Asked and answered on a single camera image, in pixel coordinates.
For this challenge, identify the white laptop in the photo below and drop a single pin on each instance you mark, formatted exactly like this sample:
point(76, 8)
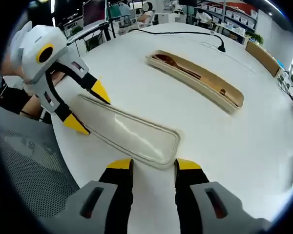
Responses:
point(94, 12)

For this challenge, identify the dark wooden spoon utensil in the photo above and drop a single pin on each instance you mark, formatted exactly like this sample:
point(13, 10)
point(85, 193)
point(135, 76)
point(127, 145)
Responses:
point(164, 59)

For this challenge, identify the beige cutlery case base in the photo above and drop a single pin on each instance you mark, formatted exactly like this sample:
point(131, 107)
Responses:
point(185, 81)

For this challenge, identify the row of white storage bins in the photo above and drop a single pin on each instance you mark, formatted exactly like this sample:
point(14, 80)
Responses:
point(236, 18)

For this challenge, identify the small green plant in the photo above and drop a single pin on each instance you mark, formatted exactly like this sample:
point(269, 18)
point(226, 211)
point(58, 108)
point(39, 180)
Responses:
point(255, 38)

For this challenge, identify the metal storage shelf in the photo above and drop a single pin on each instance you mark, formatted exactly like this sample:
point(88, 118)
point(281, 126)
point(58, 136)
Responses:
point(234, 14)

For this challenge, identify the green chair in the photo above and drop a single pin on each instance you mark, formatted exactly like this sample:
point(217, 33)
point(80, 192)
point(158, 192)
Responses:
point(117, 12)

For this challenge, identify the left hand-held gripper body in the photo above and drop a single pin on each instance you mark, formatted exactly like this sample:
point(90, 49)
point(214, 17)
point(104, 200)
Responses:
point(31, 48)

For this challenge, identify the grey mesh chair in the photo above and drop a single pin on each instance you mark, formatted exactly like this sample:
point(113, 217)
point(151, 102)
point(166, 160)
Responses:
point(27, 158)

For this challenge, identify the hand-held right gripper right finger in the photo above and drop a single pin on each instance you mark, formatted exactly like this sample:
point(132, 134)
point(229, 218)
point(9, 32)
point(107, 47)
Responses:
point(188, 195)

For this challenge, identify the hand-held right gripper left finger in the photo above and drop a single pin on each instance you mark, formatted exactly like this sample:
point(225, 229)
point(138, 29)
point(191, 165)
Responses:
point(117, 195)

